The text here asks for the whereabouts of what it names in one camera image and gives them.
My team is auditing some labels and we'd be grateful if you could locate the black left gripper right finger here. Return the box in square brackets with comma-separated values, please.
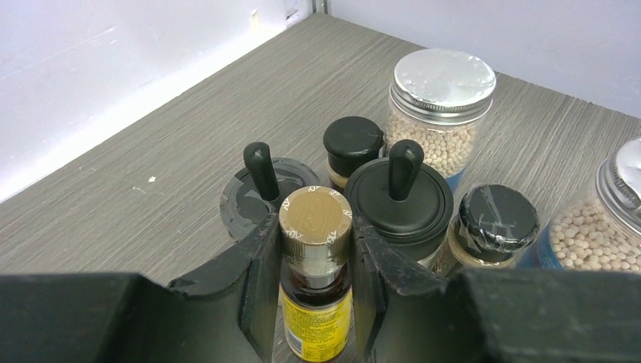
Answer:
[350, 216, 640, 362]

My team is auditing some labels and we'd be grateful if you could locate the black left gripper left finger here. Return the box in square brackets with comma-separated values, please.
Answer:
[1, 214, 280, 362]

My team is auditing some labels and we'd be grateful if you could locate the taped black lid spice jar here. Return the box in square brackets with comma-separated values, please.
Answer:
[219, 141, 320, 240]

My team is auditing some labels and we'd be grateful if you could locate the small taped black cap bottle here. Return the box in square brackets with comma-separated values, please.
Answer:
[431, 184, 540, 278]

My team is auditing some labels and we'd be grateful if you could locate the silver lid blue label jar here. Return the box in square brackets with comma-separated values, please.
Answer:
[517, 139, 640, 273]

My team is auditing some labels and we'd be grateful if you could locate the silver lid peppercorn jar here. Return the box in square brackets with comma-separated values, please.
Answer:
[385, 48, 497, 189]

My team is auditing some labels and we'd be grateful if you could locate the black lid handled spice jar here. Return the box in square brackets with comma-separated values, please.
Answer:
[344, 139, 454, 268]

